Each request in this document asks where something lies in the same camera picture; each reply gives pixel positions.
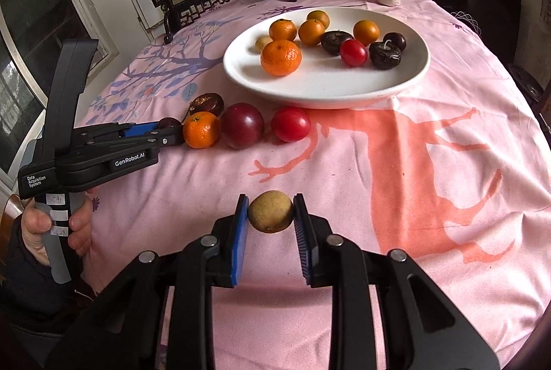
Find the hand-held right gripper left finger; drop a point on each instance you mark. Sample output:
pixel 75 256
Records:
pixel 239 241

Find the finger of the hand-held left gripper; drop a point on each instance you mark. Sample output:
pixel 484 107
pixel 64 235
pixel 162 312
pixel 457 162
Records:
pixel 137 129
pixel 168 137

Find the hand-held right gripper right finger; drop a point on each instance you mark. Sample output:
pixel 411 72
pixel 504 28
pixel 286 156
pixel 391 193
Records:
pixel 303 249

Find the small dark plum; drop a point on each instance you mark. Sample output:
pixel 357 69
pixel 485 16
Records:
pixel 169 122
pixel 396 39

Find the small tangerine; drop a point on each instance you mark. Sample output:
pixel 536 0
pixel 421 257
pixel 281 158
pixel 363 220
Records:
pixel 201 130
pixel 283 30

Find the tan longan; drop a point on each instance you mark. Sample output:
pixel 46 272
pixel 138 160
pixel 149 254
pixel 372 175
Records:
pixel 263 44
pixel 271 211

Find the brown passion fruit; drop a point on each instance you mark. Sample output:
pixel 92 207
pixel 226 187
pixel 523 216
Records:
pixel 208 104

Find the large purple plum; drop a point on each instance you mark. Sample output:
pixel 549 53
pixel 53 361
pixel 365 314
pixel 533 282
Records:
pixel 242 125

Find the red tomato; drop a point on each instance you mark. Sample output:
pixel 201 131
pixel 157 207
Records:
pixel 291 123
pixel 353 52

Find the large tangerine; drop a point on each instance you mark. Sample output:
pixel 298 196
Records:
pixel 280 57

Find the white ceramic plate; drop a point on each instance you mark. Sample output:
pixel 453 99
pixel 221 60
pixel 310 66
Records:
pixel 327 81

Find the smooth small orange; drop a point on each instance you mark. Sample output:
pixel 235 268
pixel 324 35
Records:
pixel 318 17
pixel 311 33
pixel 366 32

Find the dark brown mangosteen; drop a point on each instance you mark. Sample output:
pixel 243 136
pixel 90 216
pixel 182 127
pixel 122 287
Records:
pixel 336 42
pixel 385 55

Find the person's left forearm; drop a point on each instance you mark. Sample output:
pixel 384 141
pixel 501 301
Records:
pixel 26 292

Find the person's left hand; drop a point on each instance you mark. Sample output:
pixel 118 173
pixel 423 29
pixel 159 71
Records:
pixel 31 228

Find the white framed window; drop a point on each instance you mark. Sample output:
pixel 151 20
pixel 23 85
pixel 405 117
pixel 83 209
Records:
pixel 43 30

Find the pink printed tablecloth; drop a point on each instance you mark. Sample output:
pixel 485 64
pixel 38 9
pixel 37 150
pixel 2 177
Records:
pixel 387 180

